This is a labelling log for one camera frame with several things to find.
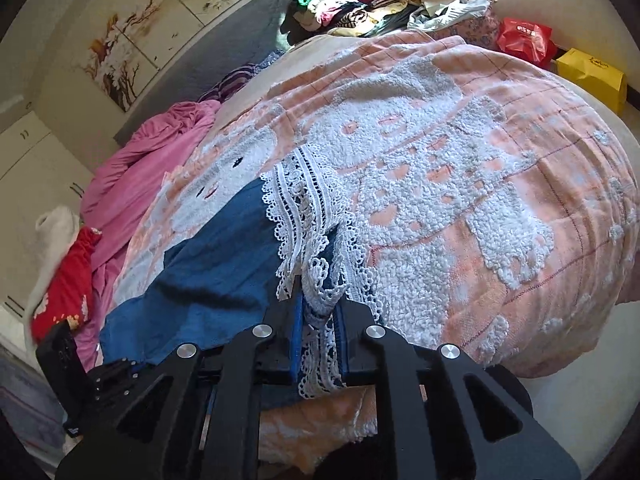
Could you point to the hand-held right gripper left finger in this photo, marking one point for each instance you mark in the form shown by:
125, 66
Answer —
297, 340

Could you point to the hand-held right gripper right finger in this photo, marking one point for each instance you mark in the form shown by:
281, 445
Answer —
340, 345

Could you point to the blue denim pants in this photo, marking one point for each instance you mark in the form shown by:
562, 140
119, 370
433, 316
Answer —
215, 270

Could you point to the red floral cloth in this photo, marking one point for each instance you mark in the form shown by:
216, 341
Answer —
65, 285

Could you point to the white fluffy cloth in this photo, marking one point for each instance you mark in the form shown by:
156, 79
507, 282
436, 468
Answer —
55, 225

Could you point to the pink quilt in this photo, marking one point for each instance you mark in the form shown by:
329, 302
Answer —
135, 175

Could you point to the white wardrobe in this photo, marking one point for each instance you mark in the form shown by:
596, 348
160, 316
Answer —
30, 160

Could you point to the orange printed blanket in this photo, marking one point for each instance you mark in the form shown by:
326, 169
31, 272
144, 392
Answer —
500, 160

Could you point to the purple striped pillow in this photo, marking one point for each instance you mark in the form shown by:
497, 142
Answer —
230, 82

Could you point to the beige bed sheet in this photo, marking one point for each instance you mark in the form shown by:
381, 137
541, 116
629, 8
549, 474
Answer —
280, 67

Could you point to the grey padded headboard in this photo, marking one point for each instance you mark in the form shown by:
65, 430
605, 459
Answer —
210, 55

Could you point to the purple floral cloth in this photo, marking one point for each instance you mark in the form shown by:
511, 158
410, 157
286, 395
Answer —
475, 30

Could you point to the white crumpled garment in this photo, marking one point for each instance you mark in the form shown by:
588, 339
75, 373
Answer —
450, 12

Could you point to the red plastic bag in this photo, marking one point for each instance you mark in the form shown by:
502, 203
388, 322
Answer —
525, 40

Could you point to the yellow paper bag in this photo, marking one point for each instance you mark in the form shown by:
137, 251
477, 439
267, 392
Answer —
592, 77

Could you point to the floral wall painting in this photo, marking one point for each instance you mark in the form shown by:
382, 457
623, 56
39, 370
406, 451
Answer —
150, 25

